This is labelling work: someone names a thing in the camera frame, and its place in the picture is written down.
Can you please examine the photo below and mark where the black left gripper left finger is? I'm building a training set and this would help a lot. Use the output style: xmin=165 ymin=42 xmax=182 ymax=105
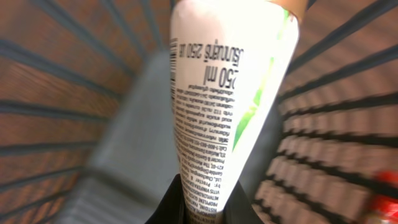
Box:
xmin=145 ymin=174 xmax=185 ymax=224

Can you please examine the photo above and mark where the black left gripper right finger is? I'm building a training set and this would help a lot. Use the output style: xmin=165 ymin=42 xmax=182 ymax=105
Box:
xmin=223 ymin=182 xmax=263 ymax=224

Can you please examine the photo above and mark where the dark grey plastic basket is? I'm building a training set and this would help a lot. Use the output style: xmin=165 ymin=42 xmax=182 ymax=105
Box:
xmin=1 ymin=1 xmax=397 ymax=223

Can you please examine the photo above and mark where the orange noodle packet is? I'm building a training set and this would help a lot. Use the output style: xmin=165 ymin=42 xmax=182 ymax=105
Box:
xmin=366 ymin=170 xmax=397 ymax=224

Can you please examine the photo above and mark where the white tube with gold cap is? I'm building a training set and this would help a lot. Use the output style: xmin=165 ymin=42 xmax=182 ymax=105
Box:
xmin=170 ymin=0 xmax=308 ymax=223

